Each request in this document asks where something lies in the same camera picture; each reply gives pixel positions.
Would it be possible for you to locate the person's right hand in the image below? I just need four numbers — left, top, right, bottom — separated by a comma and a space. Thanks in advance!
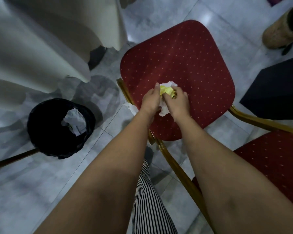
162, 86, 191, 123

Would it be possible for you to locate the person's left hand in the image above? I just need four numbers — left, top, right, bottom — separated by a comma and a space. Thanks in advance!
139, 82, 161, 118

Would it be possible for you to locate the yellow paper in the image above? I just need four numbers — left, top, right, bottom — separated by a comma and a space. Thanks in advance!
160, 85, 177, 98

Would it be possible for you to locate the white tissue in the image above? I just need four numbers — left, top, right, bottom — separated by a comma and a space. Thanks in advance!
158, 81, 178, 117

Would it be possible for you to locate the person's right forearm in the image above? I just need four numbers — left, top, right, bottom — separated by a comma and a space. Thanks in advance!
174, 114, 293, 234

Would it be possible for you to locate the person's left forearm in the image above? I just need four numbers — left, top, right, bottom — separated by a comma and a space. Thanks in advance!
34, 110, 155, 234

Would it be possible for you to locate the red dotted chair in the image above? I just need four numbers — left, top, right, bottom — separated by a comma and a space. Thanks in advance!
116, 20, 293, 234

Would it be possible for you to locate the white tissue scrap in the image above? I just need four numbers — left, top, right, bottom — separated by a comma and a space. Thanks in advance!
124, 102, 139, 115

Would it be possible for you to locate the white trash in bin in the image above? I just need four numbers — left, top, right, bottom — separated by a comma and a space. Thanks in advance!
61, 108, 87, 137

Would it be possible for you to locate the dark blue cloth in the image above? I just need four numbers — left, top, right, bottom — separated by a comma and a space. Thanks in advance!
239, 54, 293, 120

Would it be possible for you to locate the black trash bin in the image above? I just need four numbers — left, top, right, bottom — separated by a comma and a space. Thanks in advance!
27, 98, 96, 160

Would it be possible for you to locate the person's striped garment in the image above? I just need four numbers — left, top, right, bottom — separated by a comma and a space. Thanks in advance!
132, 159, 178, 234

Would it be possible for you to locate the white tablecloth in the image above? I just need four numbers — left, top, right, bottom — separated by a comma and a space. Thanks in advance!
0, 0, 128, 110

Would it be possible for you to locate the brown woven stool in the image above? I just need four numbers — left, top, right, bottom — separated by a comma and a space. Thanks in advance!
262, 5, 293, 50

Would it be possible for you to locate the golden chair leg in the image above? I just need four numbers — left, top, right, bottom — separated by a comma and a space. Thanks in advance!
0, 148, 39, 172

